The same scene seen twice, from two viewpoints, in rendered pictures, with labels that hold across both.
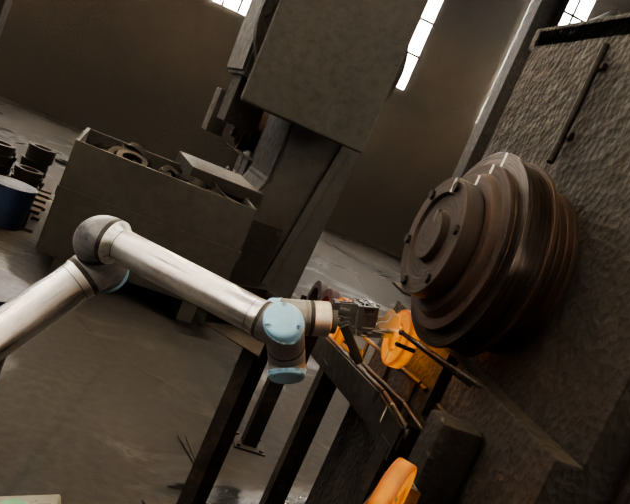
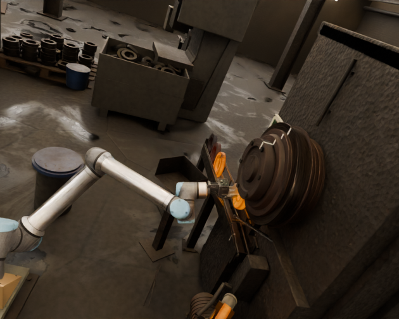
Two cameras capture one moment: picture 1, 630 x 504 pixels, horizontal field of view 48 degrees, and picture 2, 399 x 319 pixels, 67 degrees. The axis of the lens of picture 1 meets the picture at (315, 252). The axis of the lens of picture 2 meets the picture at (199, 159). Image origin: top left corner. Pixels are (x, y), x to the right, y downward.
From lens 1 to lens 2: 0.66 m
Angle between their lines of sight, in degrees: 21
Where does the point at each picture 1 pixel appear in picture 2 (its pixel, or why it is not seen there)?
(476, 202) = (270, 161)
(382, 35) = not seen: outside the picture
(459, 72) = not seen: outside the picture
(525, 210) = (294, 174)
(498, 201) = (282, 162)
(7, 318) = (62, 196)
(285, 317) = (180, 207)
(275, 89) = (194, 14)
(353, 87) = (235, 7)
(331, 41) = not seen: outside the picture
